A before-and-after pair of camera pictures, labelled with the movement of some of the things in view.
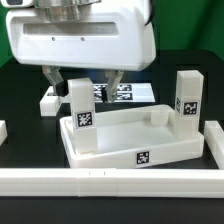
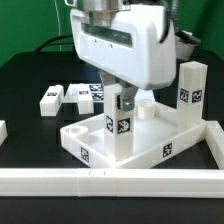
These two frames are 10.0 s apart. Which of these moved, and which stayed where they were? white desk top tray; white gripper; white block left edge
Moved: white gripper; white desk top tray
Stayed: white block left edge
